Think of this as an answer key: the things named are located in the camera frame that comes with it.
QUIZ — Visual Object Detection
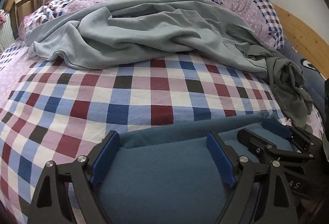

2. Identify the dark teal fleece garment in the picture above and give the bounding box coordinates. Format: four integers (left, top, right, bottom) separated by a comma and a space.
96, 110, 296, 224

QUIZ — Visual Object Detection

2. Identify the light grey-blue garment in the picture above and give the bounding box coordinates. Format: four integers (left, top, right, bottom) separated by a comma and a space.
24, 0, 267, 76

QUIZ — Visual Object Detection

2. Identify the blue cartoon pillow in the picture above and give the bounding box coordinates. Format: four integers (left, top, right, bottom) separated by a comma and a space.
278, 37, 326, 121

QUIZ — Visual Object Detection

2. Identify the dark grey garment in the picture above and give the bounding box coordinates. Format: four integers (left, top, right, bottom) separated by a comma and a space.
226, 24, 313, 127

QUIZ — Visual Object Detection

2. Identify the plaid purple bed sheet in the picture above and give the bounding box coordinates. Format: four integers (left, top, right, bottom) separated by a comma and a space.
1, 41, 288, 223

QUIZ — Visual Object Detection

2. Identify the white radiator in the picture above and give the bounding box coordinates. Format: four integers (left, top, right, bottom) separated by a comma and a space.
0, 9, 15, 52

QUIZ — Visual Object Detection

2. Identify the pink cloth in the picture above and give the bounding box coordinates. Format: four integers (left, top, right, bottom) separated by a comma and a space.
0, 14, 6, 25

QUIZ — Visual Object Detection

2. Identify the wooden chair with boxes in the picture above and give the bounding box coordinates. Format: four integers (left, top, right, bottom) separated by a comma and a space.
3, 0, 42, 38

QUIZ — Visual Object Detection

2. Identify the wooden bed frame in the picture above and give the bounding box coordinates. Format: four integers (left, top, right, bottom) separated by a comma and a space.
274, 5, 329, 79

